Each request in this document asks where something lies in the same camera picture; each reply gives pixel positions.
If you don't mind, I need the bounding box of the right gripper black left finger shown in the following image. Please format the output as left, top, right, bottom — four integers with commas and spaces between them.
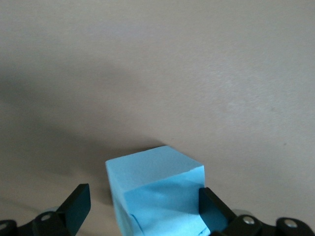
18, 183, 92, 236

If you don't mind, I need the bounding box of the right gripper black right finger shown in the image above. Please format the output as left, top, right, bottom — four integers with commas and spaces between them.
198, 187, 263, 236

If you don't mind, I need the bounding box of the light blue foam block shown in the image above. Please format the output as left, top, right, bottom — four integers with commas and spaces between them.
105, 145, 228, 236

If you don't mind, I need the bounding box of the brown table cover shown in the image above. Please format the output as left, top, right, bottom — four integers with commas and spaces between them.
0, 0, 315, 236

